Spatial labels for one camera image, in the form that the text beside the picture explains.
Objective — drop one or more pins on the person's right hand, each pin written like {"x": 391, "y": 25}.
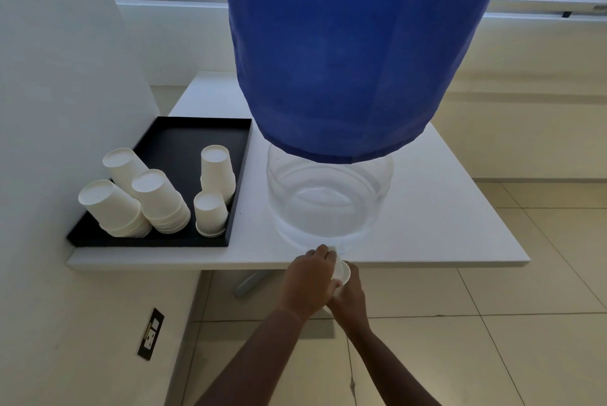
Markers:
{"x": 352, "y": 308}

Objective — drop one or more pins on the person's left hand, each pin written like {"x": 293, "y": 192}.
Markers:
{"x": 307, "y": 282}

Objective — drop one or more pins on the person's right thumb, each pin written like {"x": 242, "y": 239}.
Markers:
{"x": 354, "y": 275}

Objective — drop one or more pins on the person's left fingers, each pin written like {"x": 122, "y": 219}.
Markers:
{"x": 322, "y": 253}

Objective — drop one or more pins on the white paper cup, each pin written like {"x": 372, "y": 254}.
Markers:
{"x": 343, "y": 270}

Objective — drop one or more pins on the person's left forearm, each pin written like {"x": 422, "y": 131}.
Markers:
{"x": 258, "y": 363}

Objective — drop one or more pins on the person's right forearm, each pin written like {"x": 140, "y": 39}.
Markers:
{"x": 386, "y": 372}

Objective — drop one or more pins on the clear water dispenser bottle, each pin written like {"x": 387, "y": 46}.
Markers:
{"x": 327, "y": 201}

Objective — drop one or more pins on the grey metal table leg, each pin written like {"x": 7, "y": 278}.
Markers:
{"x": 250, "y": 284}

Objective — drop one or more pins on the stack of white paper cups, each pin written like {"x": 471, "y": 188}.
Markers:
{"x": 217, "y": 171}
{"x": 122, "y": 164}
{"x": 111, "y": 209}
{"x": 211, "y": 213}
{"x": 161, "y": 199}

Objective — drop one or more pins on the black rectangular tray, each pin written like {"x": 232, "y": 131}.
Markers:
{"x": 182, "y": 142}

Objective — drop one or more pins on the blue fabric bottle cover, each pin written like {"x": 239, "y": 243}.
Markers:
{"x": 351, "y": 54}

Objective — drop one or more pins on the black wall socket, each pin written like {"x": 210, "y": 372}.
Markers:
{"x": 151, "y": 334}

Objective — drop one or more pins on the white window frame rail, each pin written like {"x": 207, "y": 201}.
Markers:
{"x": 531, "y": 6}

